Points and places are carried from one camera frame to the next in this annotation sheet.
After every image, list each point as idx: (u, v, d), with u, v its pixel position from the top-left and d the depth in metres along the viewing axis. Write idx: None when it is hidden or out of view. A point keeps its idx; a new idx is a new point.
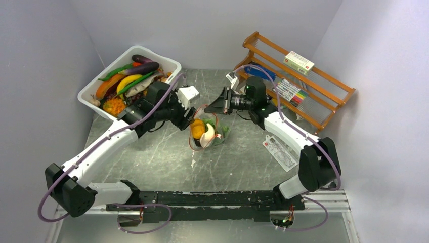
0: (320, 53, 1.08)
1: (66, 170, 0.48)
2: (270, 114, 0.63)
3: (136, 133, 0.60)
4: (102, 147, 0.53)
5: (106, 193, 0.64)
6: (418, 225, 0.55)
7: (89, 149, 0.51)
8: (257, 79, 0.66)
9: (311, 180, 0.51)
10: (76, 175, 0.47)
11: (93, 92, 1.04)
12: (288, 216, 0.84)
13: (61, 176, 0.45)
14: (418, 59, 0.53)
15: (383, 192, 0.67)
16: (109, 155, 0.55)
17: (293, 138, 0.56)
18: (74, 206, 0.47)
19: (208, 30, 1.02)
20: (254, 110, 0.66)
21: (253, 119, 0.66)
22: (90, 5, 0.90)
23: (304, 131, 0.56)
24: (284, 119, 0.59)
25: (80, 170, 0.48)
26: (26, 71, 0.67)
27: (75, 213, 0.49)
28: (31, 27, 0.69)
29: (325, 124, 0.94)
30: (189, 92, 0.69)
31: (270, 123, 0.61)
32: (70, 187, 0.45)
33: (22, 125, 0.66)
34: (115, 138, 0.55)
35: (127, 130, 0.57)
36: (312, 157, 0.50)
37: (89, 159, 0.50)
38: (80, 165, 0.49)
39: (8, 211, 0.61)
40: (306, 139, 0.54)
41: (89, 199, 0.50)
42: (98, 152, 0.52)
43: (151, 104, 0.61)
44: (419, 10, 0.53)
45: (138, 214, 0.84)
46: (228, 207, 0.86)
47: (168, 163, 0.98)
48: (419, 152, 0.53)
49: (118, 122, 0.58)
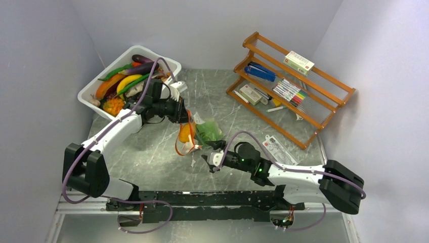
0: (321, 52, 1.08)
1: (87, 145, 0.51)
2: (269, 171, 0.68)
3: (141, 120, 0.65)
4: (116, 128, 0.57)
5: (113, 184, 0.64)
6: (419, 226, 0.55)
7: (105, 128, 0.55)
8: (244, 147, 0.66)
9: (348, 205, 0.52)
10: (99, 149, 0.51)
11: (93, 92, 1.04)
12: (288, 216, 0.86)
13: (85, 150, 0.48)
14: (418, 60, 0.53)
15: (382, 192, 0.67)
16: (122, 136, 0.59)
17: (304, 179, 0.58)
18: (95, 182, 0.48)
19: (208, 29, 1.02)
20: (256, 175, 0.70)
21: (258, 182, 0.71)
22: (89, 5, 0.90)
23: (310, 168, 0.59)
24: (284, 169, 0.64)
25: (101, 145, 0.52)
26: (27, 71, 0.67)
27: (94, 192, 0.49)
28: (31, 27, 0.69)
29: (325, 124, 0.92)
30: (176, 84, 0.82)
31: (275, 178, 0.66)
32: (94, 157, 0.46)
33: (22, 124, 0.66)
34: (125, 121, 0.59)
35: (134, 114, 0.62)
36: (333, 187, 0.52)
37: (107, 136, 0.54)
38: (99, 141, 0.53)
39: (9, 210, 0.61)
40: (315, 174, 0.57)
41: (105, 178, 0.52)
42: (113, 131, 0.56)
43: (149, 96, 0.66)
44: (419, 10, 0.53)
45: (137, 214, 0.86)
46: (228, 207, 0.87)
47: (168, 163, 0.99)
48: (418, 152, 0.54)
49: (124, 110, 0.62)
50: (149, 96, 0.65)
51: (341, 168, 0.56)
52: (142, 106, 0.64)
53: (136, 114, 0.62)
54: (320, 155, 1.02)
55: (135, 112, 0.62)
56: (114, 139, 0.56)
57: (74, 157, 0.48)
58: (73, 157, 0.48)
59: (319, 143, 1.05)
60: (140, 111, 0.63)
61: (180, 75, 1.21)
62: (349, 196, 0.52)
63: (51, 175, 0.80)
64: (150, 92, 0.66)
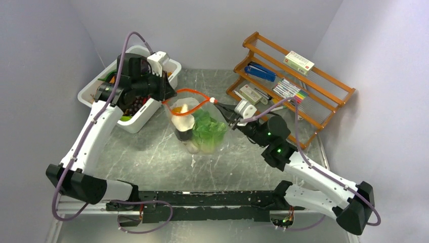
0: (321, 53, 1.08)
1: (66, 165, 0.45)
2: (290, 156, 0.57)
3: (121, 108, 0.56)
4: (92, 133, 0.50)
5: (113, 187, 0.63)
6: (419, 226, 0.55)
7: (80, 139, 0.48)
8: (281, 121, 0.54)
9: (357, 228, 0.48)
10: (79, 167, 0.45)
11: (93, 92, 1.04)
12: (288, 216, 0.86)
13: (65, 171, 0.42)
14: (419, 60, 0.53)
15: (382, 193, 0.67)
16: (103, 138, 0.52)
17: (332, 190, 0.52)
18: (90, 196, 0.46)
19: (208, 30, 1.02)
20: (270, 155, 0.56)
21: (271, 164, 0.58)
22: (89, 5, 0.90)
23: (341, 180, 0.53)
24: (311, 166, 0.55)
25: (81, 162, 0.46)
26: (27, 72, 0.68)
27: (94, 200, 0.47)
28: (31, 27, 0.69)
29: (325, 124, 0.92)
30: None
31: (296, 169, 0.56)
32: (79, 179, 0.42)
33: (23, 125, 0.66)
34: (100, 121, 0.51)
35: (110, 109, 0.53)
36: (359, 211, 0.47)
37: (85, 148, 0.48)
38: (78, 157, 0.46)
39: (9, 210, 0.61)
40: (346, 190, 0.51)
41: (102, 183, 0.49)
42: (91, 139, 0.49)
43: (126, 76, 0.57)
44: (420, 10, 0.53)
45: (137, 214, 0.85)
46: (228, 207, 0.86)
47: (168, 163, 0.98)
48: (417, 152, 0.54)
49: (96, 103, 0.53)
50: (126, 76, 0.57)
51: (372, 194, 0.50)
52: (120, 89, 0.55)
53: (112, 106, 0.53)
54: (319, 155, 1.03)
55: (111, 105, 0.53)
56: (94, 147, 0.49)
57: (56, 179, 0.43)
58: (55, 179, 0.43)
59: (319, 143, 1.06)
60: (118, 98, 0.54)
61: (180, 75, 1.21)
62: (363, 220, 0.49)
63: None
64: (127, 70, 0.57)
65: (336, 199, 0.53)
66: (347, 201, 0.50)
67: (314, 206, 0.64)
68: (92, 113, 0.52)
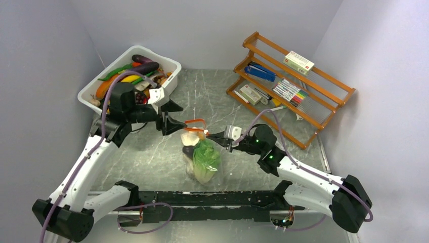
0: (321, 53, 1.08)
1: (54, 200, 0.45)
2: (281, 161, 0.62)
3: (116, 143, 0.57)
4: (85, 167, 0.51)
5: (106, 204, 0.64)
6: (418, 225, 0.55)
7: (71, 174, 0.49)
8: (265, 130, 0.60)
9: (351, 223, 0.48)
10: (67, 203, 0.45)
11: (93, 92, 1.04)
12: (288, 216, 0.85)
13: (52, 209, 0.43)
14: (418, 60, 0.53)
15: (382, 193, 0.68)
16: (97, 171, 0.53)
17: (317, 185, 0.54)
18: (74, 235, 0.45)
19: (208, 29, 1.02)
20: (263, 161, 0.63)
21: (265, 169, 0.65)
22: (89, 4, 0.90)
23: (327, 175, 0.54)
24: (298, 165, 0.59)
25: (70, 197, 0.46)
26: (27, 71, 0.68)
27: (78, 239, 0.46)
28: (31, 27, 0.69)
29: (325, 124, 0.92)
30: (155, 94, 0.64)
31: (285, 171, 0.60)
32: (65, 217, 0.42)
33: (23, 124, 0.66)
34: (94, 155, 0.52)
35: (104, 144, 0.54)
36: (345, 203, 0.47)
37: (75, 184, 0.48)
38: (67, 192, 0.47)
39: (9, 210, 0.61)
40: (331, 184, 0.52)
41: (89, 220, 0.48)
42: (82, 174, 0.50)
43: (120, 111, 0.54)
44: (419, 9, 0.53)
45: (137, 214, 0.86)
46: (228, 207, 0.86)
47: (168, 163, 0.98)
48: (417, 152, 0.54)
49: (91, 138, 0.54)
50: (120, 111, 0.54)
51: (360, 188, 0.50)
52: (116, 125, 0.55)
53: (106, 142, 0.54)
54: (320, 155, 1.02)
55: (105, 141, 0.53)
56: (86, 181, 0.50)
57: (43, 215, 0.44)
58: (42, 215, 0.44)
59: (319, 143, 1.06)
60: (113, 134, 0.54)
61: (180, 75, 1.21)
62: (355, 214, 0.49)
63: (51, 175, 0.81)
64: (118, 106, 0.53)
65: (325, 195, 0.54)
66: (332, 194, 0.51)
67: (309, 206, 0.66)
68: (87, 147, 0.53)
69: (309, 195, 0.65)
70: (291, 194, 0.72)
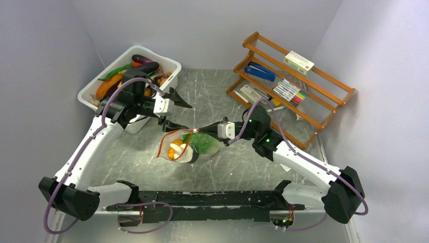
0: (321, 52, 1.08)
1: (60, 179, 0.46)
2: (277, 146, 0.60)
3: (121, 124, 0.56)
4: (89, 148, 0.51)
5: (108, 194, 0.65)
6: (418, 225, 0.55)
7: (77, 153, 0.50)
8: (260, 111, 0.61)
9: (342, 213, 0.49)
10: (73, 182, 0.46)
11: (93, 92, 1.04)
12: (288, 216, 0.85)
13: (58, 186, 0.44)
14: (418, 59, 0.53)
15: (381, 193, 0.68)
16: (101, 152, 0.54)
17: (315, 174, 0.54)
18: (80, 211, 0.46)
19: (208, 30, 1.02)
20: (258, 143, 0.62)
21: (259, 152, 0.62)
22: (89, 5, 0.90)
23: (325, 166, 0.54)
24: (296, 152, 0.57)
25: (75, 176, 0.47)
26: (27, 72, 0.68)
27: (83, 216, 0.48)
28: (31, 27, 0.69)
29: (325, 124, 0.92)
30: (160, 105, 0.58)
31: (282, 156, 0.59)
32: (71, 195, 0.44)
33: (23, 124, 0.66)
34: (99, 136, 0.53)
35: (110, 124, 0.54)
36: (341, 194, 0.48)
37: (80, 163, 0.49)
38: (72, 171, 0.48)
39: (9, 210, 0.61)
40: (329, 174, 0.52)
41: (94, 199, 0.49)
42: (87, 155, 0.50)
43: (129, 93, 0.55)
44: (419, 9, 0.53)
45: (138, 214, 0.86)
46: (228, 207, 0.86)
47: (168, 163, 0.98)
48: (416, 151, 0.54)
49: (97, 118, 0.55)
50: (130, 93, 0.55)
51: (357, 181, 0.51)
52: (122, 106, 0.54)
53: (112, 123, 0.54)
54: (319, 154, 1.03)
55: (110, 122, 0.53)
56: (90, 163, 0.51)
57: (49, 193, 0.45)
58: (48, 193, 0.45)
59: (319, 143, 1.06)
60: (118, 115, 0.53)
61: (180, 75, 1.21)
62: (349, 205, 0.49)
63: (51, 175, 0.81)
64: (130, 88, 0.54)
65: (321, 185, 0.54)
66: (329, 185, 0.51)
67: (307, 204, 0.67)
68: (92, 128, 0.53)
69: (307, 191, 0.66)
70: (290, 192, 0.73)
